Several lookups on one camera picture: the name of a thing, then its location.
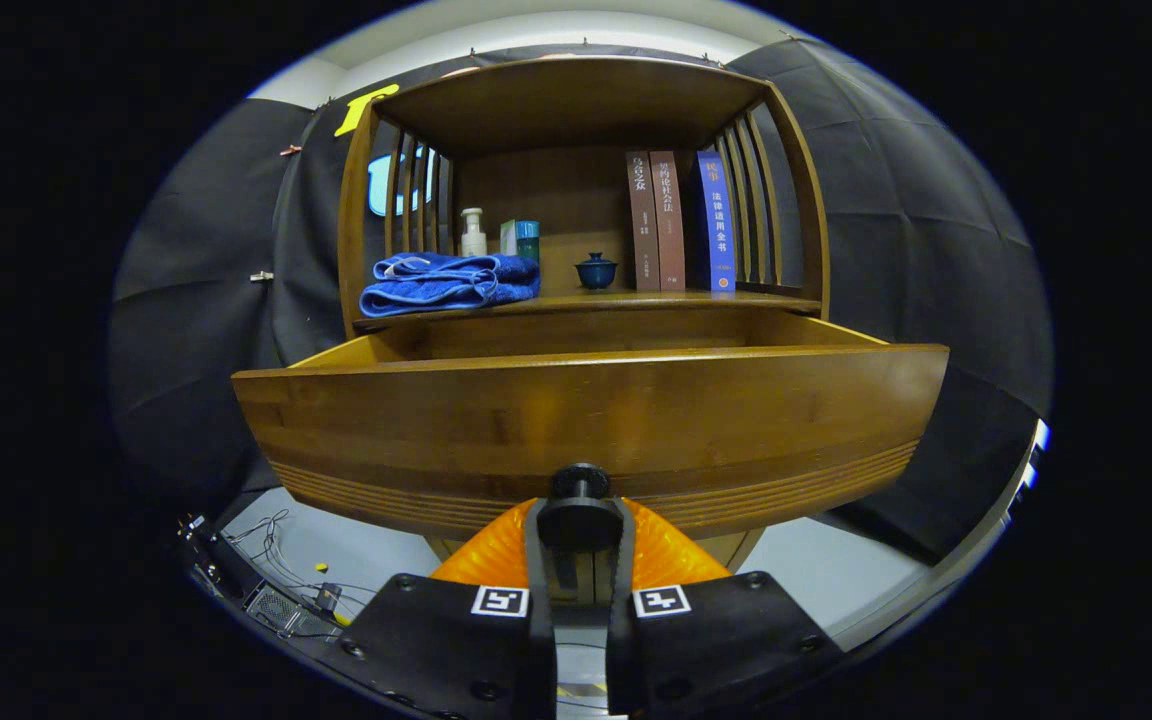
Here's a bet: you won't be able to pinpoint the wooden drawer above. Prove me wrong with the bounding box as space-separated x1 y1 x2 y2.
231 308 950 551

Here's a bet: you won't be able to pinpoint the black backdrop cloth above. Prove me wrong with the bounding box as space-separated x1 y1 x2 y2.
106 40 1054 561

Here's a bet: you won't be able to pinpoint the folded blue towel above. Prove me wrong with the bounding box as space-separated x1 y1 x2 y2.
359 252 542 318

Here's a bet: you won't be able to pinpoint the dark brown book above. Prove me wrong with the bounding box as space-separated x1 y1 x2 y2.
626 151 661 292

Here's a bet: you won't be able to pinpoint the reddish brown book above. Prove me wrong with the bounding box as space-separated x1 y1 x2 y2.
649 150 687 292

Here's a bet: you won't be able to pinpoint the floor cables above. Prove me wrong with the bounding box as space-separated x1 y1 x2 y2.
226 510 377 626

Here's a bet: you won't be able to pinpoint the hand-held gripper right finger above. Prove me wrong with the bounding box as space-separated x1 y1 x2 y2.
604 497 845 716

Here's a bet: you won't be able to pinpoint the wooden cabinet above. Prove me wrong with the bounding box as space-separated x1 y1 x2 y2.
336 55 830 571

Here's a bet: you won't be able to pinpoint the blue lidded teacup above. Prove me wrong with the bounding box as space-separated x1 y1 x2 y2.
575 252 619 292

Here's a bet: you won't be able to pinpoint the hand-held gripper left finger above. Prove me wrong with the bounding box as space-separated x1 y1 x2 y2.
341 497 557 720

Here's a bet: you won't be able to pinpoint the blue book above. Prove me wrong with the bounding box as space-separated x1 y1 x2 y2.
696 150 737 293

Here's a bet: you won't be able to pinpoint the black electronic device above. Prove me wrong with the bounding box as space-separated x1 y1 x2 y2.
246 583 337 641

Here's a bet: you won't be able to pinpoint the wooden countertop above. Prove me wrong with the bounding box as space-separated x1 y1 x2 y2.
354 288 822 326

